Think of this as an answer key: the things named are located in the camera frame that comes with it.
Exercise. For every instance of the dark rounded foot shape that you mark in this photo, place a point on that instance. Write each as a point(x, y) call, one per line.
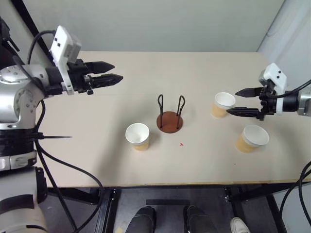
point(143, 218)
point(199, 218)

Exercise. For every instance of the black wall trim strip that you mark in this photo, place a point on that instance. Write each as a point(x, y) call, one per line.
point(26, 21)

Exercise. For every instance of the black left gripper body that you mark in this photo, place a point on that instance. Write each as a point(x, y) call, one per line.
point(77, 75)

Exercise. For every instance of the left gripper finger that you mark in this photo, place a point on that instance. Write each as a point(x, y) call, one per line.
point(107, 80)
point(100, 66)

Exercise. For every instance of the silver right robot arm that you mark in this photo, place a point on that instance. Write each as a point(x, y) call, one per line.
point(303, 102)

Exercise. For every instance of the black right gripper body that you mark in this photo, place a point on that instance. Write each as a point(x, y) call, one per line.
point(268, 104)

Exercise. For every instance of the black equipment stand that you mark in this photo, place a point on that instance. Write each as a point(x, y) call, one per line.
point(6, 43)

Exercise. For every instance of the black zip tie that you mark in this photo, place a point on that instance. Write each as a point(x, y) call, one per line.
point(58, 137)

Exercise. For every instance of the white wall corner conduit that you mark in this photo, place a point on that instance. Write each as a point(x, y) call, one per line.
point(272, 24)

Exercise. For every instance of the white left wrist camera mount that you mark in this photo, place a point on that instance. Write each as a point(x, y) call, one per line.
point(62, 41)

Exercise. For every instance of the tan and white paper cup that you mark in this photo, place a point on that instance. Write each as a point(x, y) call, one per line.
point(243, 144)
point(141, 145)
point(217, 111)

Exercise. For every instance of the white shoe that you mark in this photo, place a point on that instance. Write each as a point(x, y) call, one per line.
point(239, 225)

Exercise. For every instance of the black table frame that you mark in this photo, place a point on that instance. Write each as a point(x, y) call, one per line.
point(247, 194)

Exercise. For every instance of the black floor tape strip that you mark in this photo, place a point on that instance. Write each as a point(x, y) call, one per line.
point(167, 202)

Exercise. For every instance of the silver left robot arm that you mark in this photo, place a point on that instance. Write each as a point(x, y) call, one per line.
point(14, 97)

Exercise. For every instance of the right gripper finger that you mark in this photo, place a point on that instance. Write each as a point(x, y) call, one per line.
point(250, 92)
point(245, 112)

